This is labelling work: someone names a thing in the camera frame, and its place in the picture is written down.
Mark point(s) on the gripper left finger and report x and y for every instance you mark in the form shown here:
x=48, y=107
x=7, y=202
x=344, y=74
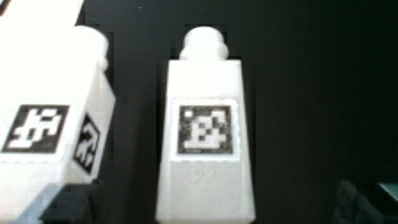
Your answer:
x=71, y=206

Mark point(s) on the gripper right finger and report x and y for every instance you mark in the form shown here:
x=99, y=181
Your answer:
x=366, y=203

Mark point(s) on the white table leg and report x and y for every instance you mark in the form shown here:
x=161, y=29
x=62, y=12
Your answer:
x=55, y=104
x=204, y=181

